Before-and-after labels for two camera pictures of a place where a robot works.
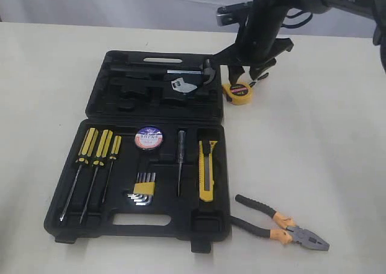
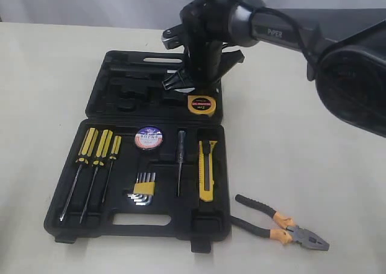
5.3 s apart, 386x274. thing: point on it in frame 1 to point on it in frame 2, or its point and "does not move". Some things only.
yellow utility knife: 206,195 does not move
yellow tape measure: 238,93 to 201,104
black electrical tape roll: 149,137 does not move
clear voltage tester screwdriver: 181,142 does not move
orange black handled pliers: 289,233 does not move
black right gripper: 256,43 to 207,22
